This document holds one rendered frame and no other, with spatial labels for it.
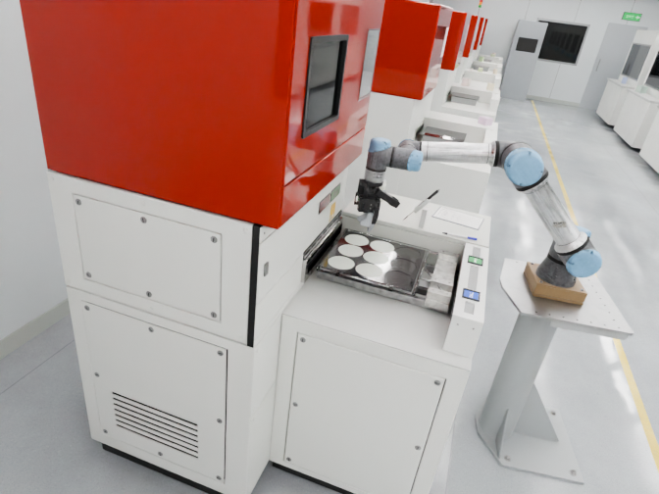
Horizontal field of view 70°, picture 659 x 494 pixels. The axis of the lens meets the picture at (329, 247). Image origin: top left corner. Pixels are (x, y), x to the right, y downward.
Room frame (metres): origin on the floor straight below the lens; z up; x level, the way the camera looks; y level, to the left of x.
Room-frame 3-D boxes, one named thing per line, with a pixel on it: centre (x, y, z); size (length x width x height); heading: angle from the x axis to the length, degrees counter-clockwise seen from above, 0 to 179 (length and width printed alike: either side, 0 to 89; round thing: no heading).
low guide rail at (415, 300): (1.48, -0.21, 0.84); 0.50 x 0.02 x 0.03; 75
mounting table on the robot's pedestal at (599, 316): (1.68, -0.95, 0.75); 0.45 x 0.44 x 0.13; 84
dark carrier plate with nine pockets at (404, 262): (1.61, -0.18, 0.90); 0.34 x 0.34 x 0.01; 75
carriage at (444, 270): (1.56, -0.44, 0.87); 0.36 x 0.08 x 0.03; 165
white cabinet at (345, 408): (1.66, -0.31, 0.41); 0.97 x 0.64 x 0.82; 165
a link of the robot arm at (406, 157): (1.66, -0.23, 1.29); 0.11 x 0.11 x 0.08; 83
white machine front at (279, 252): (1.48, 0.08, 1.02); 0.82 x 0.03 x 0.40; 165
